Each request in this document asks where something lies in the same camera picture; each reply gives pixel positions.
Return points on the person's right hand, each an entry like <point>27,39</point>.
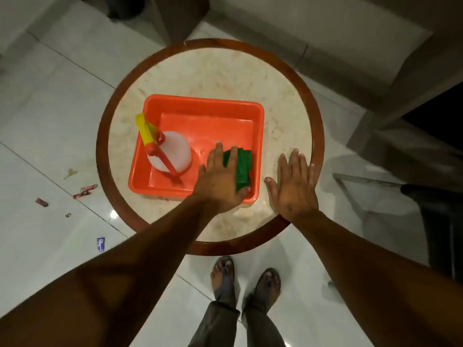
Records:
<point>294,191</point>

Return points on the white spray bottle yellow trigger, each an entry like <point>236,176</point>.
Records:
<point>173,148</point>

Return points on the orange plastic basin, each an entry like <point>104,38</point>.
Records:
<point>217,119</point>

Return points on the grey trousers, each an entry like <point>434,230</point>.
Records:
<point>217,325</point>

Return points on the grey sandal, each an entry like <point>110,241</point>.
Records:
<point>223,278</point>
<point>267,289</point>

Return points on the green cleaning cloth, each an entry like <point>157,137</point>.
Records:
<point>244,169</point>

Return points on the person's left forearm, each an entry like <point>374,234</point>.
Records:
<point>126,271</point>

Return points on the small red wrapper scrap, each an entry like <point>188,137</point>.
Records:
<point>41,202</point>

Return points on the person's left hand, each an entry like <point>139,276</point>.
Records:
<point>217,180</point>

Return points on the black chair with metal legs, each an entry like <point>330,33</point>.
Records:
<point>441,220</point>

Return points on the blue wrapper scrap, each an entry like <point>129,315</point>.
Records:
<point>100,244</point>

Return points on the yellowish litter scrap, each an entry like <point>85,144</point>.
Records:
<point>70,173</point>

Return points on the person's right forearm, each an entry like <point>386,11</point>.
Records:
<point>361,278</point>

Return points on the round marble table wooden rim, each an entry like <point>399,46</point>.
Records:
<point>224,68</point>

